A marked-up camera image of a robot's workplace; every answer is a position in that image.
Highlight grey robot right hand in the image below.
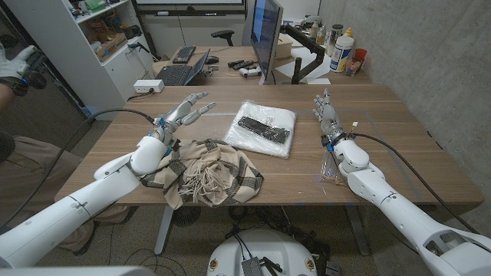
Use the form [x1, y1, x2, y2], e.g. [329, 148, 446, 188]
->
[312, 88, 346, 145]

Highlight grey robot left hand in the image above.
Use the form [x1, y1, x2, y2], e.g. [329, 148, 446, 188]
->
[148, 91, 217, 149]

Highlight person's white gloved hand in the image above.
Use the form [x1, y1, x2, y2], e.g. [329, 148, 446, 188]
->
[0, 41, 48, 97]

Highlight white tissue pack in plastic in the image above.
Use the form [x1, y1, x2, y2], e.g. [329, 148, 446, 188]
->
[222, 100, 298, 159]

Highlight beige checked fringed scarf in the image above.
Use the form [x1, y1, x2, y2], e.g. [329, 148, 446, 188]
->
[140, 138, 265, 211]

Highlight white power strip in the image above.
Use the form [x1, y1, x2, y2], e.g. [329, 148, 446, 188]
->
[133, 78, 166, 94]

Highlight dark open laptop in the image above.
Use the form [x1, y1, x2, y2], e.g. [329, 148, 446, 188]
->
[156, 48, 211, 87]

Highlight clear crinkled plastic bag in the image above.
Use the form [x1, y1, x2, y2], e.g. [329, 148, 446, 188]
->
[320, 147, 349, 188]

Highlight clear drinking glass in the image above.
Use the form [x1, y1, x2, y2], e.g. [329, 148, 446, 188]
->
[344, 57, 361, 77]

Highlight black keyboard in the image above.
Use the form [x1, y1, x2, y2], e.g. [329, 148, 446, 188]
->
[172, 44, 197, 64]

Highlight white paper sheet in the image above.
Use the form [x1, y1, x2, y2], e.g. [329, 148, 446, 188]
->
[275, 46, 333, 81]

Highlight white wipes canister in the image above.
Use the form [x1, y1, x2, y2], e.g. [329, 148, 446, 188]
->
[329, 35, 355, 74]

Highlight white shelf unit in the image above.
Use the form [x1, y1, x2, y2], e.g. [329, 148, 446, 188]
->
[3, 0, 157, 112]

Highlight red cup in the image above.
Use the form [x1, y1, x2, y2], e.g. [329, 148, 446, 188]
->
[353, 48, 368, 70]

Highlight dark lidded jar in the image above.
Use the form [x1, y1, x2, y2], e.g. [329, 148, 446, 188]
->
[326, 24, 344, 57]

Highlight small closed cardboard box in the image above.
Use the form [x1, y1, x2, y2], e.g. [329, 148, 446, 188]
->
[275, 33, 295, 60]

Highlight black remote controls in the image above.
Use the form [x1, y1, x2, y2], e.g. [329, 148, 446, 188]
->
[227, 59, 257, 71]

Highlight white game controller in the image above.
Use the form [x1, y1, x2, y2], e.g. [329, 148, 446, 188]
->
[239, 65, 262, 79]

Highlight open cardboard box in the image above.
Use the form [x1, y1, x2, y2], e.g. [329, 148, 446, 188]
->
[94, 32, 129, 62]

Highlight black office chair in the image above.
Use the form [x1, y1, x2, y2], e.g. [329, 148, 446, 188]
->
[210, 29, 236, 48]

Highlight small black floor fan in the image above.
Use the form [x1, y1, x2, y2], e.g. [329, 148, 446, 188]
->
[172, 206, 203, 228]

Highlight person in khaki trousers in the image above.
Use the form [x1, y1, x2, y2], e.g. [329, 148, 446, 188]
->
[0, 83, 130, 256]

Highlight black computer monitor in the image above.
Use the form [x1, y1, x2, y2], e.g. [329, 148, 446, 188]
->
[242, 0, 285, 86]

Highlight grey table leg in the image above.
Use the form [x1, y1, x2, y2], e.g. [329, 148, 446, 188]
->
[153, 205, 176, 256]
[344, 205, 370, 257]

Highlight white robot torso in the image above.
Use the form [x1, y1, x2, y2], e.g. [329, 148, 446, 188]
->
[206, 228, 318, 276]

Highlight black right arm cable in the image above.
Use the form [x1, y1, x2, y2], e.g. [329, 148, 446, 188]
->
[347, 132, 480, 235]

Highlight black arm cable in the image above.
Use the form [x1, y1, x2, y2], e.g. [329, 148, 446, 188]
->
[347, 132, 480, 235]
[0, 108, 157, 231]

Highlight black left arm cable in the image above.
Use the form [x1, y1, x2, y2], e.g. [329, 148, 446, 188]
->
[0, 108, 157, 231]

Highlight wall whiteboard with black frame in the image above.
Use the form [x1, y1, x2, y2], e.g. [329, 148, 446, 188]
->
[132, 0, 246, 17]

